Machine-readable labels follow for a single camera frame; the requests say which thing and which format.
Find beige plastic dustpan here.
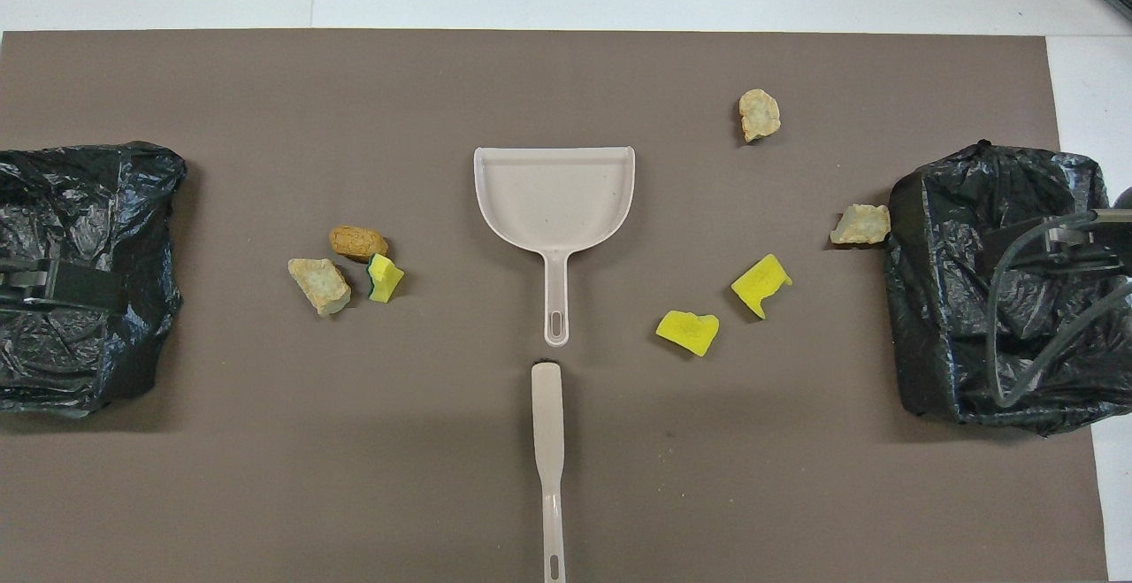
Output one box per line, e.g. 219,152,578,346
473,146,636,348

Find large beige foam chunk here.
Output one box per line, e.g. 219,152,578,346
287,257,352,316

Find brown table mat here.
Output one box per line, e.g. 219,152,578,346
0,30,1108,583

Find rounded tan foam chunk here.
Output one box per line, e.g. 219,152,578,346
738,88,782,143

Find pale beige foam chunk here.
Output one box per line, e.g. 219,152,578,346
829,203,891,246

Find black bag lined trash bin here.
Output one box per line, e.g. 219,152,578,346
884,141,1132,436
0,141,188,418

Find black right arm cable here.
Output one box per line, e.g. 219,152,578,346
986,211,1132,409

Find brown bread roll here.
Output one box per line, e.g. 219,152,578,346
329,226,389,264

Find yellow sponge with green backing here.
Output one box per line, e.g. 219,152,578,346
366,253,406,303

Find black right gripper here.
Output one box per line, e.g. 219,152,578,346
985,209,1132,283

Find yellow sponge piece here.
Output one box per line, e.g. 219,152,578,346
655,310,721,358
730,253,793,319

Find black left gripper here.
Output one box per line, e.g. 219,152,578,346
0,257,125,310

